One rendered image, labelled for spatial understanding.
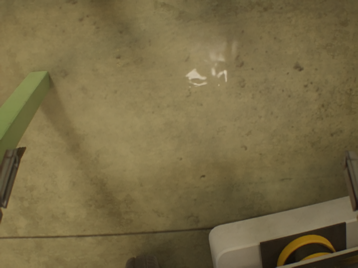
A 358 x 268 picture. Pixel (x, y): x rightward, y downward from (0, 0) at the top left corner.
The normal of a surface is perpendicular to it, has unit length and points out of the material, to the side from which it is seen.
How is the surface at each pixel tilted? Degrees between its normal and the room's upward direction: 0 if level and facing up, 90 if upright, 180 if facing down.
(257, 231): 90
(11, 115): 90
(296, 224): 90
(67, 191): 0
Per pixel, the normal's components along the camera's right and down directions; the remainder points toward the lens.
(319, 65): 0.09, 0.30
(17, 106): -0.04, -0.95
